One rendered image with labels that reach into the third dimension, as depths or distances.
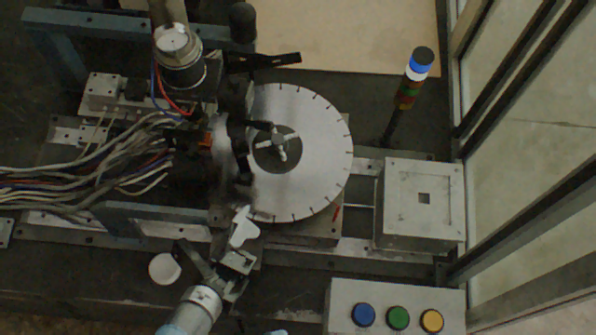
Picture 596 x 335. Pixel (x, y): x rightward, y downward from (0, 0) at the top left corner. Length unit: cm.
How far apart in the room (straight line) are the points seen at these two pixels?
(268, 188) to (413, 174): 33
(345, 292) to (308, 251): 19
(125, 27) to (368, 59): 67
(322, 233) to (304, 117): 26
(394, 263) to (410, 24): 70
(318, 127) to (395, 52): 46
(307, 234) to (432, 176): 31
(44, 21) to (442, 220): 97
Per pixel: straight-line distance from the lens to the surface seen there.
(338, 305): 120
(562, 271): 91
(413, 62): 114
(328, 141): 125
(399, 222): 126
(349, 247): 137
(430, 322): 122
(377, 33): 166
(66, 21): 136
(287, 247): 136
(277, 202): 119
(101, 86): 143
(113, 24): 133
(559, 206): 87
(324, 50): 160
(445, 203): 130
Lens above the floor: 208
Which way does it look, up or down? 64 degrees down
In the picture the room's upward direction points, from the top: 8 degrees clockwise
